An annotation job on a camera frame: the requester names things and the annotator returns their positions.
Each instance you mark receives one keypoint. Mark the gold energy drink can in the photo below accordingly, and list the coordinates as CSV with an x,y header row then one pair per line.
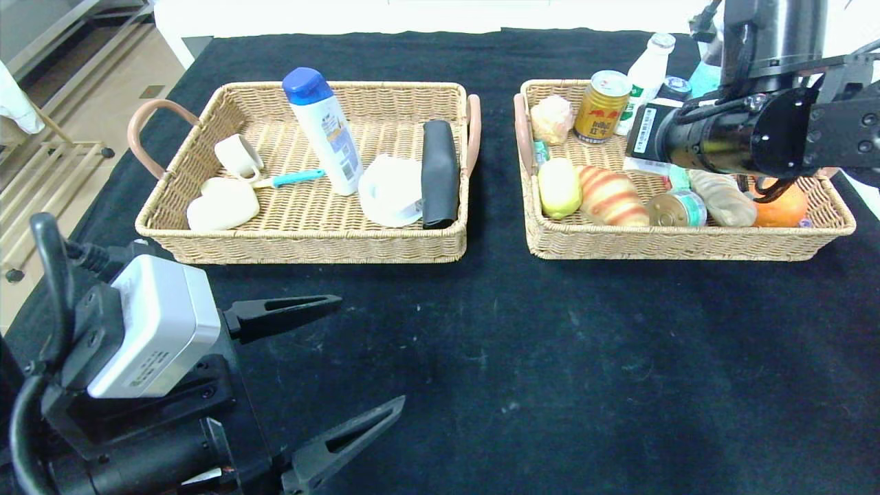
x,y
600,111

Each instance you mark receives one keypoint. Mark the yellow lemon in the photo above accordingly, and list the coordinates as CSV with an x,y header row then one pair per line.
x,y
560,189

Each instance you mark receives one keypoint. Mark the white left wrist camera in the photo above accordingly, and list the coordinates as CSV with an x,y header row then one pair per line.
x,y
158,323

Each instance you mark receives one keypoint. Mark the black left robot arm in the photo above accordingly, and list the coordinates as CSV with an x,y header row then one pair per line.
x,y
137,460

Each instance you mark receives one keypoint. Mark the wooden wheeled rack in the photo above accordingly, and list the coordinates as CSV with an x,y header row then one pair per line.
x,y
34,192

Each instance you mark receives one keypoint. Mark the white milk bottle green label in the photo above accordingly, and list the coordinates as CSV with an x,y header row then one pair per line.
x,y
650,69

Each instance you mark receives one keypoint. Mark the green and white snack pack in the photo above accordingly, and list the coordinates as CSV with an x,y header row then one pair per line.
x,y
679,180

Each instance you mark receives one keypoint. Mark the black leather glasses case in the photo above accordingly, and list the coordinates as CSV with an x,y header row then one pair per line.
x,y
440,172

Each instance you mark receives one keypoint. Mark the green chewing gum pack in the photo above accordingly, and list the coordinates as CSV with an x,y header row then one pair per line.
x,y
541,152

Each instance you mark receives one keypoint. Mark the white furniture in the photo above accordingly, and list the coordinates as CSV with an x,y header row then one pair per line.
x,y
199,20

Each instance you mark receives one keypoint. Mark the silver can with green label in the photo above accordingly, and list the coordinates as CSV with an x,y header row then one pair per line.
x,y
674,210

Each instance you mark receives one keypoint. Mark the striped brown croissant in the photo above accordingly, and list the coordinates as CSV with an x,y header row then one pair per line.
x,y
612,196

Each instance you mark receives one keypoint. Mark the white round container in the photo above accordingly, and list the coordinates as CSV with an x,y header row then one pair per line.
x,y
388,220

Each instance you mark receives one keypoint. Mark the cream heart-shaped box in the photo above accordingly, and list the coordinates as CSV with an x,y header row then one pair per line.
x,y
223,206

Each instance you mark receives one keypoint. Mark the clear water bottle blue cap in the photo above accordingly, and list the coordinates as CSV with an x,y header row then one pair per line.
x,y
705,79

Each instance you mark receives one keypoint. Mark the white shampoo bottle blue cap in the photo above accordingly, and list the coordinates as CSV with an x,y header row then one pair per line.
x,y
330,137

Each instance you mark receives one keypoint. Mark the pink and yellow cupcake toy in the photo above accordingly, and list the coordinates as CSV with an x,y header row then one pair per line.
x,y
552,120

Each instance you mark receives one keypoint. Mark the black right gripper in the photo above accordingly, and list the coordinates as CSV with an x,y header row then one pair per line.
x,y
644,133

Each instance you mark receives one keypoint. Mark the small purple wrapped candy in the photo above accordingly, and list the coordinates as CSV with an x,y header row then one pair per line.
x,y
804,223

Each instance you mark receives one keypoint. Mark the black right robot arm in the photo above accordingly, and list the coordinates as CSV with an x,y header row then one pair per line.
x,y
845,130

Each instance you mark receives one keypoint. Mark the pale ridged bread loaf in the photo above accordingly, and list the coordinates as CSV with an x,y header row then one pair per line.
x,y
722,199

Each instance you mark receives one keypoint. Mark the small cream mug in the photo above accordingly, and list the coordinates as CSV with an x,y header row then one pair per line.
x,y
236,157

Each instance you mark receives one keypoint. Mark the white hanging cloth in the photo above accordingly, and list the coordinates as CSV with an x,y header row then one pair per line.
x,y
17,103

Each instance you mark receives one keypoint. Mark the orange fruit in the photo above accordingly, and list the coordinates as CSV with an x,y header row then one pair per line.
x,y
784,210

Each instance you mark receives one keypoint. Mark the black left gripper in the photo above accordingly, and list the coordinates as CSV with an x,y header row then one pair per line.
x,y
242,399

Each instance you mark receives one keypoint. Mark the grey metal shelf frame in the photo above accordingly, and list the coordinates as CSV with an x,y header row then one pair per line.
x,y
51,38

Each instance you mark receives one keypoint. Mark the white teacup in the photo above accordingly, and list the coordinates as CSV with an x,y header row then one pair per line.
x,y
395,180

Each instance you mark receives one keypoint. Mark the black left camera bracket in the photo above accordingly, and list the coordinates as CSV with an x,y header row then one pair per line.
x,y
172,405

